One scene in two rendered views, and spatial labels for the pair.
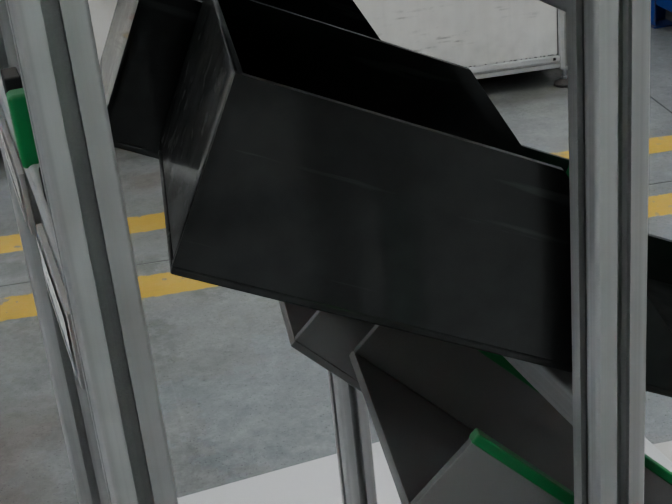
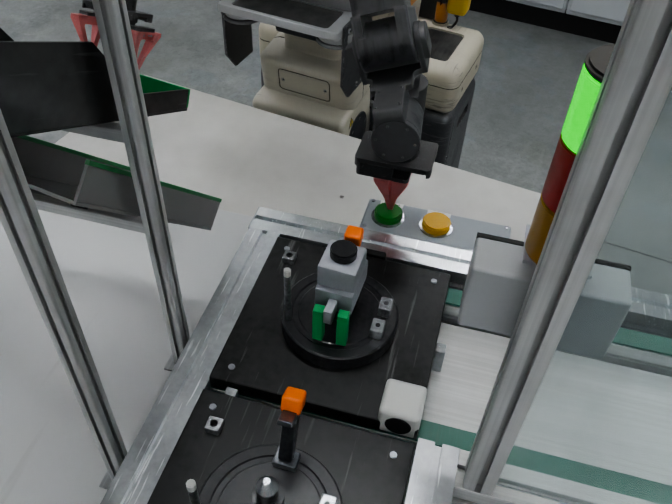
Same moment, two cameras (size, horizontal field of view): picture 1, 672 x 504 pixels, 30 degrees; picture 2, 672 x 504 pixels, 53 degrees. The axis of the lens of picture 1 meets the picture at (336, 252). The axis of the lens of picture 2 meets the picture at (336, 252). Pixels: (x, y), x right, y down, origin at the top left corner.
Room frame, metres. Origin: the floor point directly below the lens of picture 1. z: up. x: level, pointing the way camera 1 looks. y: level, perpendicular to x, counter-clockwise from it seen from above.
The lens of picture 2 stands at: (-0.05, 0.27, 1.61)
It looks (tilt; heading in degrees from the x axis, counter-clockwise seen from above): 45 degrees down; 300
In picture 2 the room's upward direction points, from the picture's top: 3 degrees clockwise
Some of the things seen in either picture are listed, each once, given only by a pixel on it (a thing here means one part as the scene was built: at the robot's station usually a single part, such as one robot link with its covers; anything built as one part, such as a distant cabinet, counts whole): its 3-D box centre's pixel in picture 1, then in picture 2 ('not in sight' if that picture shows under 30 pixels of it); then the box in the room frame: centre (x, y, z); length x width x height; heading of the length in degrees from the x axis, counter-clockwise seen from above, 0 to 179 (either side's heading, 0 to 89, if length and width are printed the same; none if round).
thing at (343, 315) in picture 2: not in sight; (342, 328); (0.18, -0.15, 1.01); 0.01 x 0.01 x 0.05; 17
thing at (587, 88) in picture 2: not in sight; (612, 109); (-0.01, -0.13, 1.38); 0.05 x 0.05 x 0.05
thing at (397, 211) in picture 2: not in sight; (388, 215); (0.25, -0.40, 0.96); 0.04 x 0.04 x 0.02
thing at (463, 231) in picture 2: not in sight; (433, 241); (0.19, -0.42, 0.93); 0.21 x 0.07 x 0.06; 17
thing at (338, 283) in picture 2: not in sight; (339, 276); (0.20, -0.18, 1.06); 0.08 x 0.04 x 0.07; 104
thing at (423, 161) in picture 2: not in sight; (398, 138); (0.25, -0.40, 1.09); 0.10 x 0.07 x 0.07; 17
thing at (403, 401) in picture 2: not in sight; (401, 408); (0.08, -0.12, 0.97); 0.05 x 0.05 x 0.04; 17
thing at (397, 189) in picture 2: not in sight; (385, 179); (0.26, -0.40, 1.02); 0.07 x 0.07 x 0.09; 17
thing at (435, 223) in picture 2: not in sight; (436, 225); (0.19, -0.42, 0.96); 0.04 x 0.04 x 0.02
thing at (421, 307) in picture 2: not in sight; (338, 326); (0.20, -0.19, 0.96); 0.24 x 0.24 x 0.02; 17
